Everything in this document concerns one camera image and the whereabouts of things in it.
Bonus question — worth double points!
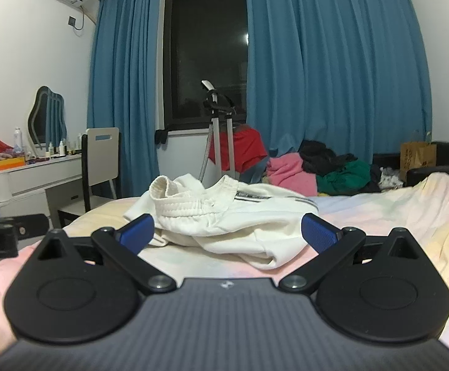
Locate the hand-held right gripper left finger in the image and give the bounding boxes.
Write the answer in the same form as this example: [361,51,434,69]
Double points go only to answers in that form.
[35,214,176,294]

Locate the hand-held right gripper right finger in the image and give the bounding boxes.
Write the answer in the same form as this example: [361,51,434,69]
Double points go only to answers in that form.
[278,213,422,292]

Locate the white pants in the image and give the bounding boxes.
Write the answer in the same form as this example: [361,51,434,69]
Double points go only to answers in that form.
[123,175,320,270]

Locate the black clothes heap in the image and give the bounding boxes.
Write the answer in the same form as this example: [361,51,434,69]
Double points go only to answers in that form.
[299,139,368,176]

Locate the white dressing table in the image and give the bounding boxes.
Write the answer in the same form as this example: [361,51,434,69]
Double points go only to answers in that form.
[0,154,84,228]

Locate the orange box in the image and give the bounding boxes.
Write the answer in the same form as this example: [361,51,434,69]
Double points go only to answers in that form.
[0,156,27,171]

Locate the green cloth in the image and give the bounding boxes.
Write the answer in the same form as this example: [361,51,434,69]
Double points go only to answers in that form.
[317,160,372,196]

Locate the patterned grey cloth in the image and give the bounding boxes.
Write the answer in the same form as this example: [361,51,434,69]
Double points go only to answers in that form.
[379,166,405,190]

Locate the pastel bed blanket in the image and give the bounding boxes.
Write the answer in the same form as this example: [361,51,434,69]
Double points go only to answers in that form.
[0,172,449,356]

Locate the red cloth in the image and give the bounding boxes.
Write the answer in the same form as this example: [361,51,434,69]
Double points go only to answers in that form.
[208,126,268,173]

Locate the wavy black-framed mirror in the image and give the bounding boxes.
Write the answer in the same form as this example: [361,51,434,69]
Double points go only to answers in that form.
[28,86,67,147]

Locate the brown paper bag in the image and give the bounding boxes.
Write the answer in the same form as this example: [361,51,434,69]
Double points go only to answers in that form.
[400,141,437,181]

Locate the garment steamer stand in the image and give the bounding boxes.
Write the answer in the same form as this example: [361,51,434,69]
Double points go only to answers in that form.
[197,80,236,182]

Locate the black sofa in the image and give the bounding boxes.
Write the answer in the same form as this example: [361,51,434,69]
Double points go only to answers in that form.
[372,141,449,188]

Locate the dark window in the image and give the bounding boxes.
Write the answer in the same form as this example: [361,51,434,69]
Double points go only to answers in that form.
[162,0,250,132]

